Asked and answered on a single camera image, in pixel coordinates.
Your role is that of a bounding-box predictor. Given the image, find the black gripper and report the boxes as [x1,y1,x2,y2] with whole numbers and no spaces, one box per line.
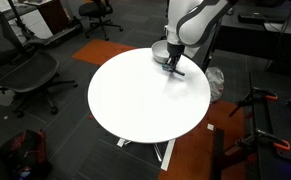
[164,42,186,74]

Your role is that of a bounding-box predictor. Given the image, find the teal capped marker pen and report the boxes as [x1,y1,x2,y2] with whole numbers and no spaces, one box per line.
[161,64,186,77]

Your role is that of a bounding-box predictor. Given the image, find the white bowl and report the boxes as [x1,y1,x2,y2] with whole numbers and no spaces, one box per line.
[151,40,170,64]

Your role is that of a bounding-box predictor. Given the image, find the round white table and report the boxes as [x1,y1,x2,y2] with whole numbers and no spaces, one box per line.
[87,47,212,144]

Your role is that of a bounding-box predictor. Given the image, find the white plastic bag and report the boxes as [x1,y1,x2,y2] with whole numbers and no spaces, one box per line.
[205,66,225,103]

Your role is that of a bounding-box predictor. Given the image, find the white table base legs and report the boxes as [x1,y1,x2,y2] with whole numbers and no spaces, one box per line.
[116,137,177,172]

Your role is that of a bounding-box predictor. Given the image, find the black keyboard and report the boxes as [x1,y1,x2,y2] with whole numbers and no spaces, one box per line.
[237,12,269,25]

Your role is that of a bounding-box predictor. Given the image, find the black office desk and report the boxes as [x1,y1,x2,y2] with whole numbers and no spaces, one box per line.
[202,0,291,73]

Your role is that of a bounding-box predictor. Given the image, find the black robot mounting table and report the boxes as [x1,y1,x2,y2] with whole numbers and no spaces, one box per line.
[249,69,291,180]

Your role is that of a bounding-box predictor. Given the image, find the white cabinet with wood panel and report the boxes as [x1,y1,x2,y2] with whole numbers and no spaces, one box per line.
[0,0,71,43]

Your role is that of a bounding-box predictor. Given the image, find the black mesh office chair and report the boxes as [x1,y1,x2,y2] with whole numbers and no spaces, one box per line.
[0,4,79,119]

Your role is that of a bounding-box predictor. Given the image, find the red and black bag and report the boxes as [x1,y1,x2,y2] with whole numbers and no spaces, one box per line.
[0,129,52,180]

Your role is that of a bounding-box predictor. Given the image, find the orange handled bar clamp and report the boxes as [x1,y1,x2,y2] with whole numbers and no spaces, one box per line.
[228,87,279,118]
[235,128,291,154]

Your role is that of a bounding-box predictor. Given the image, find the black camera tripod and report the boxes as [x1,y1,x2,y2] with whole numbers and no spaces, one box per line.
[7,0,36,42]

